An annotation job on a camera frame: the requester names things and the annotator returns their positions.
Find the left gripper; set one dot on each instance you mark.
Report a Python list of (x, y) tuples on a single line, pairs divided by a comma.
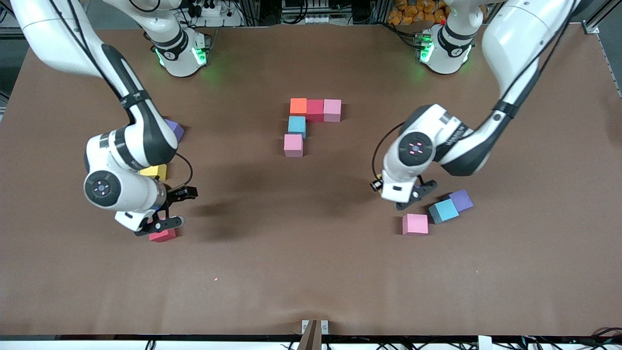
[(374, 185)]

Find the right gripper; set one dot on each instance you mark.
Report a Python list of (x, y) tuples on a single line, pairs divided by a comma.
[(176, 195)]

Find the red foam cube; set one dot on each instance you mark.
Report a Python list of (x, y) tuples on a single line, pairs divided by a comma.
[(163, 237), (315, 109)]

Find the pink foam cube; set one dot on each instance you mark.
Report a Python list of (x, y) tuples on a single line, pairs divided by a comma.
[(293, 145), (332, 109), (415, 224)]

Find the cyan foam cube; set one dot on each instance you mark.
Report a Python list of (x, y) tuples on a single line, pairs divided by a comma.
[(443, 210), (297, 125)]

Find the orange foam cube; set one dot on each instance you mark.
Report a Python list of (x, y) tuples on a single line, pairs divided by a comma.
[(298, 107)]

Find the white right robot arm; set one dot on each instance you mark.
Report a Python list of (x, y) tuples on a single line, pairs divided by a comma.
[(43, 34)]

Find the yellow foam cube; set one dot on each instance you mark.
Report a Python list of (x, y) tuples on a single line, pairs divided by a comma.
[(155, 172)]

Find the purple foam cube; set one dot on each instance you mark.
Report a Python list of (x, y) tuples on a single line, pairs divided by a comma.
[(177, 130), (461, 199)]

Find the brown table mat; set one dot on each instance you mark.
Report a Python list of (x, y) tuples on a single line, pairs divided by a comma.
[(311, 243)]

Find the pile of orange toy fruit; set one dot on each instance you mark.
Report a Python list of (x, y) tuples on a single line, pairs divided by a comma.
[(408, 14)]

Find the white power strip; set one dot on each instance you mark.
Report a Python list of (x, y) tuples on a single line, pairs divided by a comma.
[(218, 19)]

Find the metal equipment rack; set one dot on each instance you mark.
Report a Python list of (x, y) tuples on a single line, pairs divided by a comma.
[(311, 14)]

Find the silver metal bracket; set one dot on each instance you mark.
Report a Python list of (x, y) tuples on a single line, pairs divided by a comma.
[(324, 326)]

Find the brown wooden post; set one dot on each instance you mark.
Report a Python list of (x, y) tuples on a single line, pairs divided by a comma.
[(310, 340)]

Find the aluminium frame profile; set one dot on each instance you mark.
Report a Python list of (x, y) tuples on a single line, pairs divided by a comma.
[(602, 14)]

